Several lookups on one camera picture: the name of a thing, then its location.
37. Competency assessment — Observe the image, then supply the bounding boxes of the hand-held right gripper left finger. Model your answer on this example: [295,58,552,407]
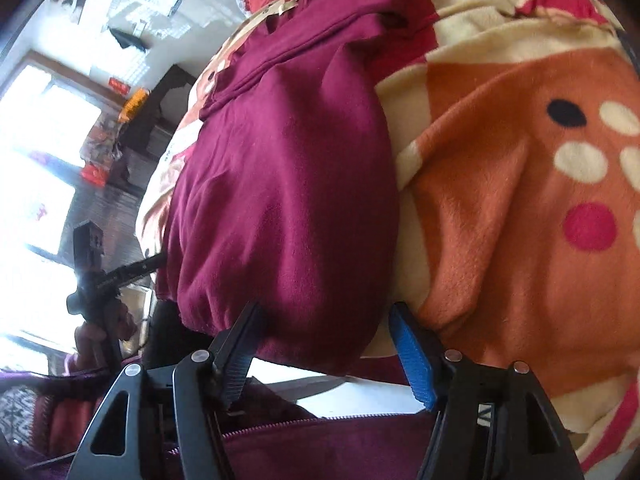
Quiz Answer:
[65,301,266,480]

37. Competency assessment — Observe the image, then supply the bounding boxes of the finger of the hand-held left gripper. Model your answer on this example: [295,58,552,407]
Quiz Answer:
[117,252,168,286]

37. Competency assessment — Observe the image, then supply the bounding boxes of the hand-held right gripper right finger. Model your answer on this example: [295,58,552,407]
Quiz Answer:
[387,301,586,480]

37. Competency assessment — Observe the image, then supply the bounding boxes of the maroon fleece sweater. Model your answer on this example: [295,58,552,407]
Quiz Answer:
[155,0,441,376]

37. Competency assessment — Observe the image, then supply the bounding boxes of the person's left forearm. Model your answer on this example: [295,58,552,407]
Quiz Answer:
[47,352,121,393]

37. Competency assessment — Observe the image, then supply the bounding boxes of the person's left hand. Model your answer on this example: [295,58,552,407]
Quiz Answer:
[74,304,138,375]

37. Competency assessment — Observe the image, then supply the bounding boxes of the colourful printed gift box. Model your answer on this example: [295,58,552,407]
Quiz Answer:
[82,115,123,171]

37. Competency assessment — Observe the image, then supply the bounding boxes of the person's purple jacket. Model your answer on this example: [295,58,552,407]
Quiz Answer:
[0,360,441,480]

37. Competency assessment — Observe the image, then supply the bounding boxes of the orange plastic basket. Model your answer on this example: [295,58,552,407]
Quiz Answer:
[119,87,150,122]

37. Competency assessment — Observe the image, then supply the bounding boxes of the dark wooden side table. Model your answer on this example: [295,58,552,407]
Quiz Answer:
[120,64,198,161]

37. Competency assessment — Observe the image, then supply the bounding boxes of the printed fleece blanket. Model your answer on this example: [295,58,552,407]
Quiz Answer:
[135,0,640,476]

